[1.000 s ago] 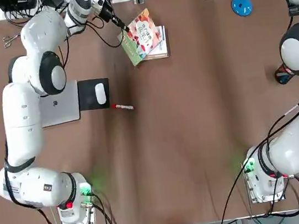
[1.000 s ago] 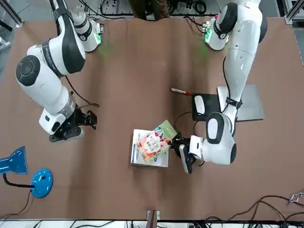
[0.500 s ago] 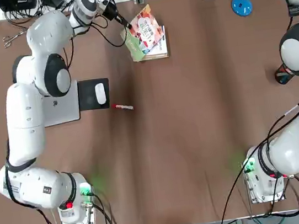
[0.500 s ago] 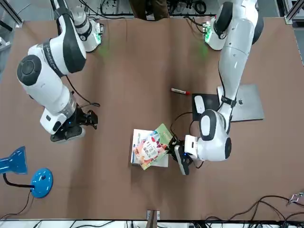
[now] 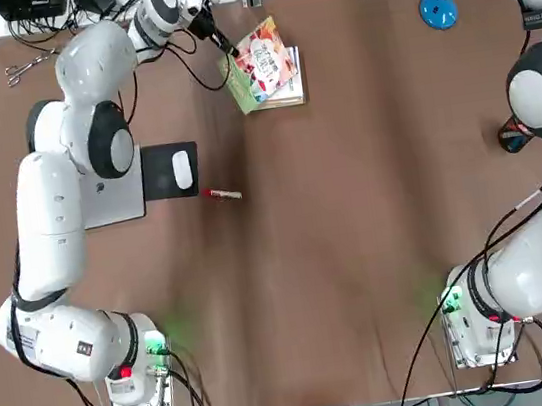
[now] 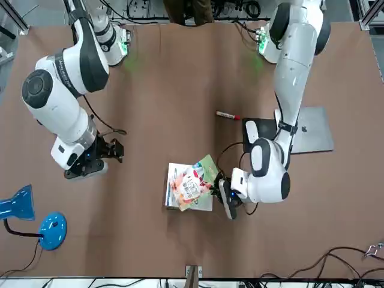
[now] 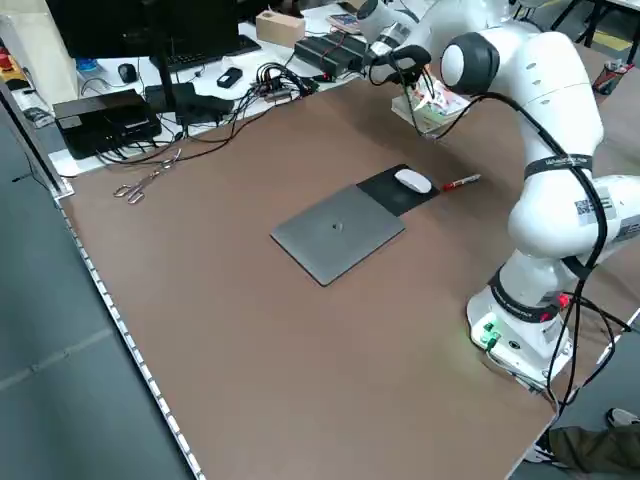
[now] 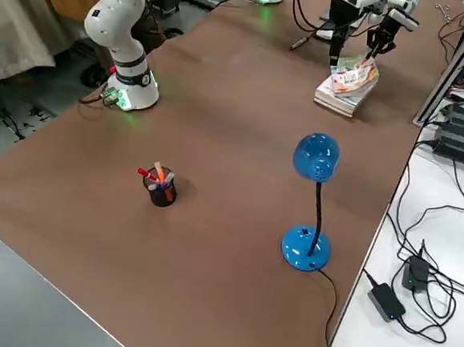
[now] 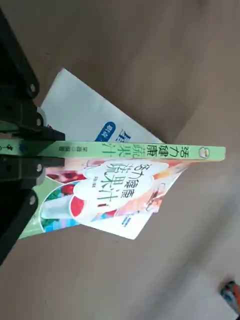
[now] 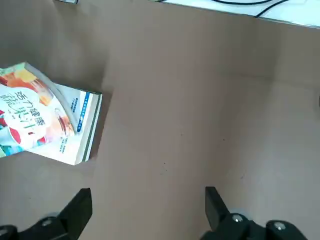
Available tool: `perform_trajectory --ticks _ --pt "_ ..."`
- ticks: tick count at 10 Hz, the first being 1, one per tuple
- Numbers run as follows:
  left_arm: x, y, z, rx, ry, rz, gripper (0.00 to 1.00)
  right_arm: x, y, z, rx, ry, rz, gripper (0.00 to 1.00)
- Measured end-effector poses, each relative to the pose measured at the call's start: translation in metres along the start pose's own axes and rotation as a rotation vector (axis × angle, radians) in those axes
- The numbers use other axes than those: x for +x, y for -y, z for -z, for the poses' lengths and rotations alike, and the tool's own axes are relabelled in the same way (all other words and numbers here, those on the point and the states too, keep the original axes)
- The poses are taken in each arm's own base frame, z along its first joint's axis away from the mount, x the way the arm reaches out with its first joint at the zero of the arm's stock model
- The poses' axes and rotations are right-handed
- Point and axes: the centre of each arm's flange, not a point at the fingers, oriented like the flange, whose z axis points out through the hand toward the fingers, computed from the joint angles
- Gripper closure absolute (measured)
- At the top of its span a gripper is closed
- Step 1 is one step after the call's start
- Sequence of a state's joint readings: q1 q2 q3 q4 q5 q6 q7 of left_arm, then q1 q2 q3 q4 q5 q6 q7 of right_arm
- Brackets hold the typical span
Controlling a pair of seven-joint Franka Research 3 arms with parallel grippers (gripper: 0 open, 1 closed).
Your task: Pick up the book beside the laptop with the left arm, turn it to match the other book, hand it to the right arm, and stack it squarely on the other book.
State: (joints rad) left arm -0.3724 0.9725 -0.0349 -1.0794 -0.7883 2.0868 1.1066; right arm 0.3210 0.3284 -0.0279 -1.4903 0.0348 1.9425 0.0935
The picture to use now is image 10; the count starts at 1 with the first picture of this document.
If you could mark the green fruit cover book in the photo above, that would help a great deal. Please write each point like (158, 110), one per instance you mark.
(37, 117)

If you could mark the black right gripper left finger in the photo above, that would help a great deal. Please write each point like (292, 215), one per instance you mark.
(67, 217)

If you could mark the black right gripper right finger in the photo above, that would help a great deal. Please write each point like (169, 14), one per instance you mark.
(225, 225)

